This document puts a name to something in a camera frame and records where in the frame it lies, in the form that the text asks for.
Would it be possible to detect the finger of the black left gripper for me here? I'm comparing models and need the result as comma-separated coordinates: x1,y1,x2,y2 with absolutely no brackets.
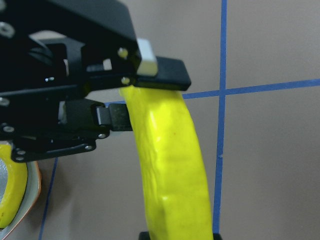
121,38,191,91

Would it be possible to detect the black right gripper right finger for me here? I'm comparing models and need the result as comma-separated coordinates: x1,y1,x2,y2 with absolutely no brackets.
213,233,222,240

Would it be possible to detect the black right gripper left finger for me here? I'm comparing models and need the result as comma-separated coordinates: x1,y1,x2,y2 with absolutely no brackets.
138,231,150,240

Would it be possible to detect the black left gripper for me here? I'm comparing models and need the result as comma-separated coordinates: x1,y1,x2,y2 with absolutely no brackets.
0,0,140,163

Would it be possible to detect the yellow plastic banana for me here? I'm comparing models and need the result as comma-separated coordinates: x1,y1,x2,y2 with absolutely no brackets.
120,86,213,240
0,144,28,230

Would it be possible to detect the grey square plate orange rim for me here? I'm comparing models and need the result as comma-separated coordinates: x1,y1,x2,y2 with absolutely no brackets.
0,139,42,238

